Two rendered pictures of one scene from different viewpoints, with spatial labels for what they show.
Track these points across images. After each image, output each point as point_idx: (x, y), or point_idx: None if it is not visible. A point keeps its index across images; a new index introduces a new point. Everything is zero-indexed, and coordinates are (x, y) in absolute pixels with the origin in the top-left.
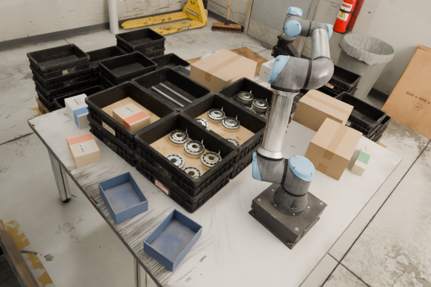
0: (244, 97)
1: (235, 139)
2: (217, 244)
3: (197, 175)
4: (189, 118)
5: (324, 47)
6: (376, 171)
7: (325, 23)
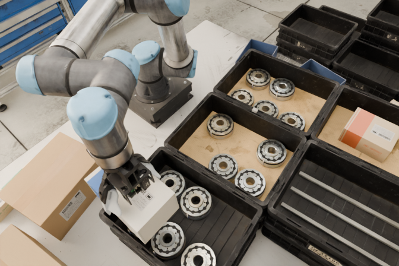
0: (202, 252)
1: (214, 132)
2: (220, 68)
3: (252, 75)
4: (286, 125)
5: (86, 5)
6: (5, 180)
7: (33, 61)
